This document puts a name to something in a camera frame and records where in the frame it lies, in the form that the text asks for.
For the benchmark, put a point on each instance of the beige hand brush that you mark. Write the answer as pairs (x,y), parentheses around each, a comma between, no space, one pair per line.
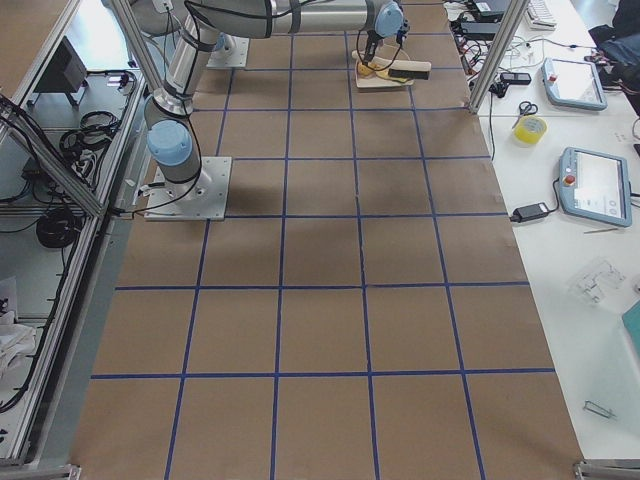
(404,69)

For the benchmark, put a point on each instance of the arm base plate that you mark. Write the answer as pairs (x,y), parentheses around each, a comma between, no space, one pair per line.
(206,200)
(230,52)

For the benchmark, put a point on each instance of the beige plastic dustpan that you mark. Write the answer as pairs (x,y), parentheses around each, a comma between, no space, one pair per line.
(386,52)

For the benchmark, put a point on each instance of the teach pendant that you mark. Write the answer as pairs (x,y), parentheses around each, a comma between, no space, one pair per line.
(595,186)
(573,84)

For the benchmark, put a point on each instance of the clear plastic package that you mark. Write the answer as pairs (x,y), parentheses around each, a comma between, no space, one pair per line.
(599,283)

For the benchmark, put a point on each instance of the black handled scissors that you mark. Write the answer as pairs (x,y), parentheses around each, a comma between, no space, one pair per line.
(525,108)

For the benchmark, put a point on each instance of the far teach pendant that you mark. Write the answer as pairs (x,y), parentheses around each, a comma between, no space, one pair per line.
(573,84)

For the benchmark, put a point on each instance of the near teach pendant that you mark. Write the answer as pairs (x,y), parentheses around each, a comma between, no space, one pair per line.
(595,186)

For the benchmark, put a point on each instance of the yellow tape roll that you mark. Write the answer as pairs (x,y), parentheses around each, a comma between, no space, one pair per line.
(529,129)

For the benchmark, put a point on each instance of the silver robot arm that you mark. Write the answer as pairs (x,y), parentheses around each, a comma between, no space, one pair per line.
(167,113)

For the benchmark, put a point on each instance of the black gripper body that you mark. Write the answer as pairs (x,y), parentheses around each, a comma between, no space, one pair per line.
(373,40)

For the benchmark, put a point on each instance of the black power adapter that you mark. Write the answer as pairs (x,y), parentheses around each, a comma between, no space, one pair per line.
(531,212)

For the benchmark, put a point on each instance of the aluminium frame post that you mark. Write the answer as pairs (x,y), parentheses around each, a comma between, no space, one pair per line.
(496,52)

